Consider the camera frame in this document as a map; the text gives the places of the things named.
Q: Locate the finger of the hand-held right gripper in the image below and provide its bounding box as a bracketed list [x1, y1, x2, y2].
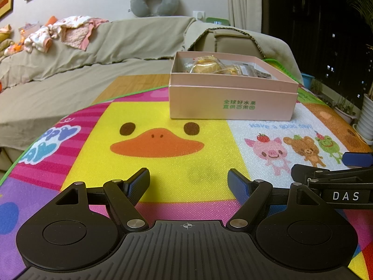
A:
[291, 163, 373, 186]
[342, 152, 373, 167]

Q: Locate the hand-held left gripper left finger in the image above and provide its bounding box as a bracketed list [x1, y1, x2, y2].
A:
[54, 168, 151, 231]

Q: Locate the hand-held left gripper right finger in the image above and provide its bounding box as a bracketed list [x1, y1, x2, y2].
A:
[227, 168, 317, 231]

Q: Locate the clear packet round red label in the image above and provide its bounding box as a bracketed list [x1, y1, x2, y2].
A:
[242, 63, 273, 79]

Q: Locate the white ribbed plant pot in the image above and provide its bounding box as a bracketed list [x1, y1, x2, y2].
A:
[355, 93, 373, 145]

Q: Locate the white pot with grass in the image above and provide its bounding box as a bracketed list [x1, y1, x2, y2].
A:
[335, 96, 358, 123]

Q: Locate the colourful cartoon play mat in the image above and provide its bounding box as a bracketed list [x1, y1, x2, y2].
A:
[0, 58, 373, 280]

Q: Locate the small green potted plant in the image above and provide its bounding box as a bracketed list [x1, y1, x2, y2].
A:
[311, 79, 325, 95]

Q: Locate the blue plastic basin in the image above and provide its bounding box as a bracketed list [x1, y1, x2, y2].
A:
[301, 73, 316, 88]

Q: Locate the wooden table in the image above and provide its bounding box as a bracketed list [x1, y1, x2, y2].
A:
[92, 75, 175, 106]

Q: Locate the beige fringed armrest cloth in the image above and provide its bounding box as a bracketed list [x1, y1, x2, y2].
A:
[183, 20, 304, 84]

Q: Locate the beige sofa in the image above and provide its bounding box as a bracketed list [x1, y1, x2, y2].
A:
[0, 16, 304, 172]

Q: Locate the beige sofa cover cloth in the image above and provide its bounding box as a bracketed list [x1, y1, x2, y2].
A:
[0, 16, 199, 149]

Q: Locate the dark glass window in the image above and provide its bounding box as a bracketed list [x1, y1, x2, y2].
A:
[261, 0, 373, 100]

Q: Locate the white floral baby garment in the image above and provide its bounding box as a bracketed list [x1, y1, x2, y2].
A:
[23, 26, 53, 53]

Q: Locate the cream curtain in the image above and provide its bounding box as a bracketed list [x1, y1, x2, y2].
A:
[226, 0, 263, 34]

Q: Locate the yellow plush cloth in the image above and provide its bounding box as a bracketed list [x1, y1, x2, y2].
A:
[0, 25, 18, 58]

